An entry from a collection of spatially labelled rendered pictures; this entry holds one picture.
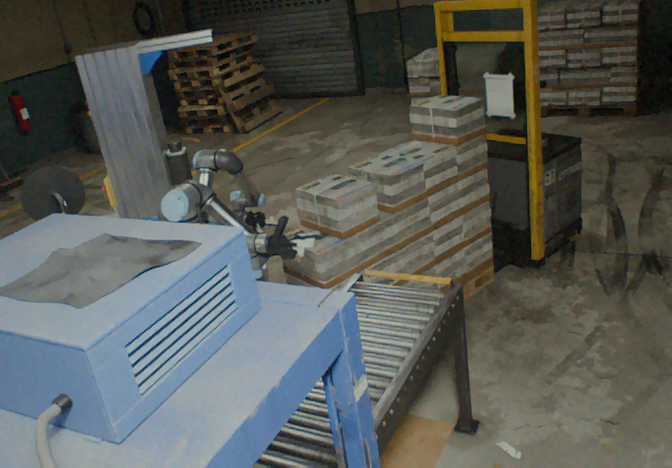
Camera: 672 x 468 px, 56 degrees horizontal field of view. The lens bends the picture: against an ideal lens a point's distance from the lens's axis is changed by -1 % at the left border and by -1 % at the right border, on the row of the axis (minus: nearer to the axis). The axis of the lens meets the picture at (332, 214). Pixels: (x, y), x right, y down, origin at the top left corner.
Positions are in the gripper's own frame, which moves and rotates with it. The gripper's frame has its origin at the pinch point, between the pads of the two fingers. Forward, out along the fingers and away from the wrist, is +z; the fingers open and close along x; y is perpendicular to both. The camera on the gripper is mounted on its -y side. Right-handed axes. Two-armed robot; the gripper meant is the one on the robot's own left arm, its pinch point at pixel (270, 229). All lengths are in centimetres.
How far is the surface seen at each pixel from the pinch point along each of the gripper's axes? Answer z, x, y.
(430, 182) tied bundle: 48, 86, 6
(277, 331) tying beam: 185, -126, 70
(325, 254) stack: 45.2, 0.5, -4.6
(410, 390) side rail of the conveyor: 147, -51, -12
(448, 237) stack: 48, 98, -35
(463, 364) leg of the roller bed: 124, 9, -46
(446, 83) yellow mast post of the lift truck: -1, 169, 44
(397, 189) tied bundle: 46, 59, 11
